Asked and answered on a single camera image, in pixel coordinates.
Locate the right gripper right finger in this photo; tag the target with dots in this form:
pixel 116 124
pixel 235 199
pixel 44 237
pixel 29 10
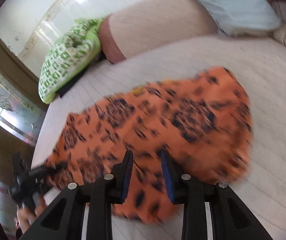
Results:
pixel 210 211

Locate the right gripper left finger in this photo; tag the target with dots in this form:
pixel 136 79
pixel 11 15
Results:
pixel 64 217

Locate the orange black floral blouse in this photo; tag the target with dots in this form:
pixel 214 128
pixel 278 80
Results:
pixel 204 123

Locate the operator left hand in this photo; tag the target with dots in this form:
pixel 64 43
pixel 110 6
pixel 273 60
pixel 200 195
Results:
pixel 26 217

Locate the wooden stained glass door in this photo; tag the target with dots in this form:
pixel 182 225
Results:
pixel 21 112

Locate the green white patterned pillow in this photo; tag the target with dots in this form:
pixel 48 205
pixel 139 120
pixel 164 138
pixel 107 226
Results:
pixel 69 55

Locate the pink quilted bolster cushion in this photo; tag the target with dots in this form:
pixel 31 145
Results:
pixel 149 24

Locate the light blue pillow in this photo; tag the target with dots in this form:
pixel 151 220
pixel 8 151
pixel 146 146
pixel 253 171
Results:
pixel 243 17

